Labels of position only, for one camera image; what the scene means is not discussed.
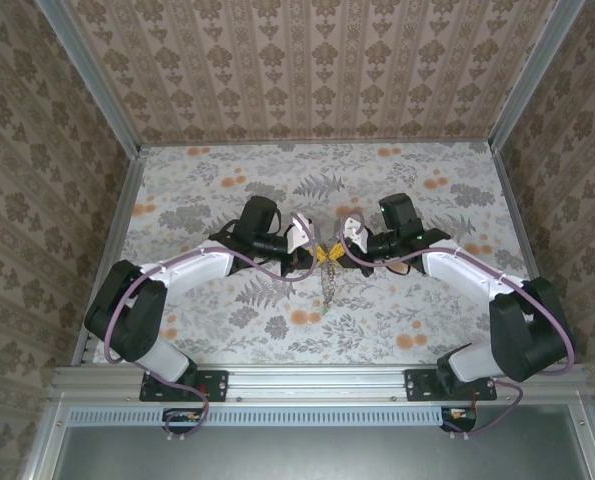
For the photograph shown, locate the aluminium table side rail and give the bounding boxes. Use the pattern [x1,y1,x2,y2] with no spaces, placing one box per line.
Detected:
[489,142,541,284]
[74,147,151,371]

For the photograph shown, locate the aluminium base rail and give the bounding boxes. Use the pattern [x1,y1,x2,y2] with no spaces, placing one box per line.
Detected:
[51,364,586,402]

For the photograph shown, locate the aluminium frame post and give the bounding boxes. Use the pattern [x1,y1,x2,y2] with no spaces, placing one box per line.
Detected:
[487,0,588,152]
[35,0,143,157]

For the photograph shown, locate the black base electronics module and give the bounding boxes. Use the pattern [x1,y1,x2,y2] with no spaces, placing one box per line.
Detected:
[440,405,479,434]
[162,407,209,435]

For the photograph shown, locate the grey metal panel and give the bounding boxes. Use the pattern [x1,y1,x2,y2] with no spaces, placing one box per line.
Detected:
[24,399,595,480]

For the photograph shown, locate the white slotted cable duct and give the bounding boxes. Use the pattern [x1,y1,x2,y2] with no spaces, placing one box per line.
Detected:
[69,405,446,427]

